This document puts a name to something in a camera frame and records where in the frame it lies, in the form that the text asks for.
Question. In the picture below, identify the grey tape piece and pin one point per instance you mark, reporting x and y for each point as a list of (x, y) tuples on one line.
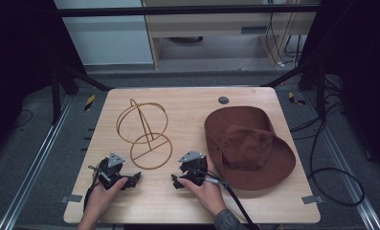
[(71, 198), (312, 199)]

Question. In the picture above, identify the light wooden desk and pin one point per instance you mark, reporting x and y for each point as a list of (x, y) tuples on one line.
[(210, 27)]

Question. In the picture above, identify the dark curtain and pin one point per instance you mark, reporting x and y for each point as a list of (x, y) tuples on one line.
[(360, 64), (21, 64)]

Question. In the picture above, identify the aluminium floor rail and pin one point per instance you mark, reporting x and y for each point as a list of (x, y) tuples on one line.
[(347, 166), (34, 159)]

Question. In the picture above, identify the yellow black striped tape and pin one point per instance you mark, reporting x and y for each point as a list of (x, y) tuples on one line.
[(295, 99), (89, 102)]

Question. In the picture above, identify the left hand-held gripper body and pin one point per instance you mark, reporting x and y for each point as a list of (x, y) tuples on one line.
[(109, 172)]

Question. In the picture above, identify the black horizontal frame bar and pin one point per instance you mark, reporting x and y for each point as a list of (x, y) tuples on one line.
[(184, 10)]

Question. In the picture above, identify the black metal frame stand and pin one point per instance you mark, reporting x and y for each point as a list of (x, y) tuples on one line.
[(55, 92), (320, 92)]

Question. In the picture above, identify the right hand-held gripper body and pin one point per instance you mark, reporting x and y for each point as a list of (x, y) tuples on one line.
[(194, 167)]

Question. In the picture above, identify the person's left hand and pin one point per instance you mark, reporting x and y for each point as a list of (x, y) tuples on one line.
[(103, 199)]

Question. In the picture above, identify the brown wide-brim hat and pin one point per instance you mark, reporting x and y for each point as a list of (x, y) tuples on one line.
[(248, 150)]

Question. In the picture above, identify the person's right hand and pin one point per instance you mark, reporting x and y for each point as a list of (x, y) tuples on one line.
[(206, 191)]

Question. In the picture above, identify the white cabinet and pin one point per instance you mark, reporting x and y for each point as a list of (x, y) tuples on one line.
[(107, 35)]

